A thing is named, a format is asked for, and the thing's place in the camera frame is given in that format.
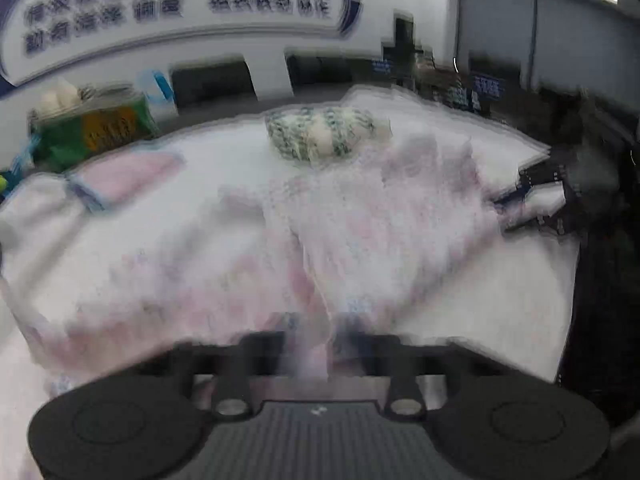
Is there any pink floral garment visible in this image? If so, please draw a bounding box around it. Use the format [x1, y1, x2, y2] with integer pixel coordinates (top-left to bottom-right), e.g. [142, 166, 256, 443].
[41, 137, 498, 382]

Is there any white towel table cover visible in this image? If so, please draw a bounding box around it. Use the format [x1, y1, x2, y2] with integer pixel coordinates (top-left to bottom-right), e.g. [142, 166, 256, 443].
[1, 87, 577, 479]

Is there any cream green floral folded cloth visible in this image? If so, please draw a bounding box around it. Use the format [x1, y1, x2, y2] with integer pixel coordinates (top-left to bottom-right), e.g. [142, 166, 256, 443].
[265, 106, 393, 164]

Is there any pink folded cloth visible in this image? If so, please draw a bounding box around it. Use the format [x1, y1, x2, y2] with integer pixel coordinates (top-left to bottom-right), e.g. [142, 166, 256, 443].
[66, 150, 184, 211]

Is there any black office chair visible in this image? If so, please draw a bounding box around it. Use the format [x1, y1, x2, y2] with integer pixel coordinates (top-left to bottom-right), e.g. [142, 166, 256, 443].
[169, 58, 257, 112]
[285, 53, 354, 94]

